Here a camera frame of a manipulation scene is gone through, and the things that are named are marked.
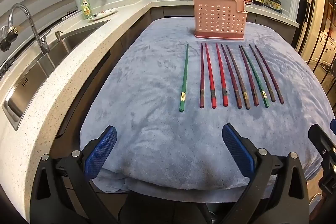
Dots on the chrome soap dispenser pump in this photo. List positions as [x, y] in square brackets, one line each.
[58, 35]

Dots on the stainless steel sink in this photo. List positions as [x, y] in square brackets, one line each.
[39, 74]

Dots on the row of small seasoning jars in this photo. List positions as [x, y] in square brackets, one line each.
[273, 3]

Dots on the dark brown chopstick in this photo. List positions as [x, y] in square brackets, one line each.
[262, 73]

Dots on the black spray head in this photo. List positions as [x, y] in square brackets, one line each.
[6, 39]

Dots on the chrome kitchen faucet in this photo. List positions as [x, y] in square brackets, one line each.
[31, 22]

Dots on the dark red chopstick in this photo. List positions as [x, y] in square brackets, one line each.
[201, 74]

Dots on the dark purple chopstick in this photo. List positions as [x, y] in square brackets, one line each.
[269, 74]

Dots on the green dish soap bottle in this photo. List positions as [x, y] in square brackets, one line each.
[86, 7]

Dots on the patterned white plate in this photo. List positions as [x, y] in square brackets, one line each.
[103, 14]

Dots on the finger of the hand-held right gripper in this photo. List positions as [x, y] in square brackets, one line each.
[321, 141]
[333, 126]

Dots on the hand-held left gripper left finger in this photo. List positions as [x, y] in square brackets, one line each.
[101, 153]

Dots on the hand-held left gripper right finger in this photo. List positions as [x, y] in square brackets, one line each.
[237, 150]

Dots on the pink perforated utensil holder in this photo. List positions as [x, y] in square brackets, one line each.
[218, 16]

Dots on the black framed glass door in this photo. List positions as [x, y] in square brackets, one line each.
[315, 16]

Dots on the blue fleece towel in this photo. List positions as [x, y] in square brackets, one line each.
[147, 82]

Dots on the green chopstick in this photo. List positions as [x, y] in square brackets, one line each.
[254, 77]
[184, 77]

